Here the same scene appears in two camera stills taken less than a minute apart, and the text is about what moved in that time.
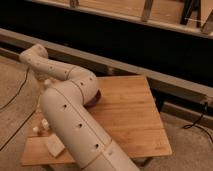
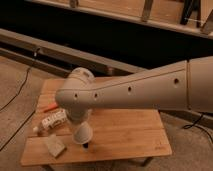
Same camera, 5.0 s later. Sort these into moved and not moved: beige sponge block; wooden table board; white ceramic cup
Moved: white ceramic cup
Not moved: beige sponge block; wooden table board
